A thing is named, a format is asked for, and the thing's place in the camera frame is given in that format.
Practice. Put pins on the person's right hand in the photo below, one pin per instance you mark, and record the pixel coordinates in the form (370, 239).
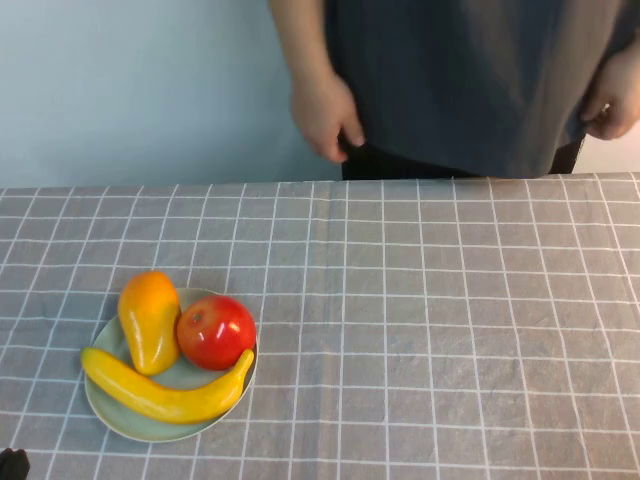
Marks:
(320, 115)

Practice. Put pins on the red plastic apple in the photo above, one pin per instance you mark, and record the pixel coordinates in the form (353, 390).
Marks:
(217, 332)

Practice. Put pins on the black trousers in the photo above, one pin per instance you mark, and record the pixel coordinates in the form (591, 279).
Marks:
(390, 165)

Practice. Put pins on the yellow plastic banana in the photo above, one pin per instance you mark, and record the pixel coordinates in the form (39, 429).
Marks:
(165, 402)

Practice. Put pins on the person's left forearm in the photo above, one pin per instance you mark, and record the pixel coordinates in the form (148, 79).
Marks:
(631, 46)

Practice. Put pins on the dark grey shirt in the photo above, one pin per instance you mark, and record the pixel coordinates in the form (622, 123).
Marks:
(460, 85)

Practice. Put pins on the person's right forearm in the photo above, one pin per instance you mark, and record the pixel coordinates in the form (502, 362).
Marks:
(302, 40)

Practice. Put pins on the orange yellow plastic mango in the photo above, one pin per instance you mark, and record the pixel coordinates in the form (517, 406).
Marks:
(149, 320)

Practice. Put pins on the person's left hand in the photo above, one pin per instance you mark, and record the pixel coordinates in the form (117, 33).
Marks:
(620, 90)

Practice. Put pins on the pale green round plate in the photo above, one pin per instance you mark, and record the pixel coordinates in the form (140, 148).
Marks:
(130, 425)

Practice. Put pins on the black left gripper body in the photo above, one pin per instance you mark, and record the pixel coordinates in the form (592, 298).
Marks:
(14, 466)

